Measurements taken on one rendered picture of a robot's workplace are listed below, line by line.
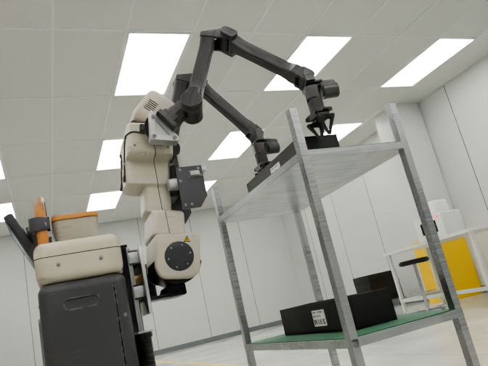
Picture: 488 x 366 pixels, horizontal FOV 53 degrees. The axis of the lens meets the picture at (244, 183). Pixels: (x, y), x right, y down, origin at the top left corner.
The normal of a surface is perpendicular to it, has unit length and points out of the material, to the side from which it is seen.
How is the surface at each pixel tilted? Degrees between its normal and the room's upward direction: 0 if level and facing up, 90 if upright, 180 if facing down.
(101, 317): 90
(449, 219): 90
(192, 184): 90
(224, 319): 90
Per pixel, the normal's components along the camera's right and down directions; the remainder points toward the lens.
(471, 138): -0.91, 0.11
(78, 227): 0.33, -0.27
